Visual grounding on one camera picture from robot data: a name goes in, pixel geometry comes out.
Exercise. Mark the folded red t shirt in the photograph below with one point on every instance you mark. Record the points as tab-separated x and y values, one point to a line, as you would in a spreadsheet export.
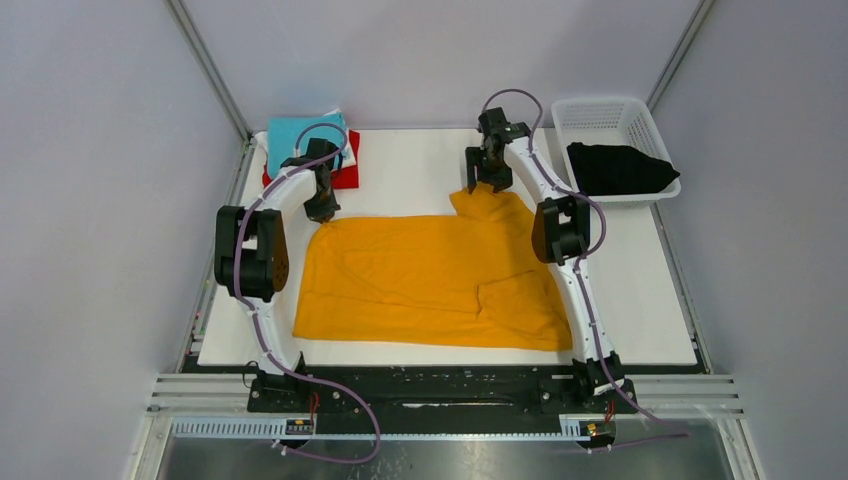
348	169

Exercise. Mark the white plastic basket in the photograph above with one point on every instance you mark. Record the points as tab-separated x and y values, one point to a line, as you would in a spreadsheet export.
608	121

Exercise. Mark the folded white t shirt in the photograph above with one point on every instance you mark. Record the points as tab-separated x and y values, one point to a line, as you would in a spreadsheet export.
261	137

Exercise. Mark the yellow t shirt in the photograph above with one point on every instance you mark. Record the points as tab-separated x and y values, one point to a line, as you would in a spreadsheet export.
468	279

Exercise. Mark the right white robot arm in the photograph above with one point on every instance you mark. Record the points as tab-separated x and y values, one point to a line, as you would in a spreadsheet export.
560	239

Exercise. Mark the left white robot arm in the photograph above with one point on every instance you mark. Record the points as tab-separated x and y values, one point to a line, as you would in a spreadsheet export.
251	259

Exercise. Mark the aluminium frame rails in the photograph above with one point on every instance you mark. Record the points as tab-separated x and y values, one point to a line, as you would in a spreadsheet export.
557	49

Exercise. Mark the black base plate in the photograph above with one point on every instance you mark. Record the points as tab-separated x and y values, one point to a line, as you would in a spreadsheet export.
462	399

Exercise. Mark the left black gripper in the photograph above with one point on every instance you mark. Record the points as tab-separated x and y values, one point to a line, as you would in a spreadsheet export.
322	213

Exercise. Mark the black t shirt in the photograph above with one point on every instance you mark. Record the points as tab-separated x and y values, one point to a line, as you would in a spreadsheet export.
605	170

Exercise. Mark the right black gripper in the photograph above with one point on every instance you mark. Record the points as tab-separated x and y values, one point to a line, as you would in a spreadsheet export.
498	181

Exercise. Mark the folded blue t shirt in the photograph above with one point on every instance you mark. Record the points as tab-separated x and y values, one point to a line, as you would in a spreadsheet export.
333	120

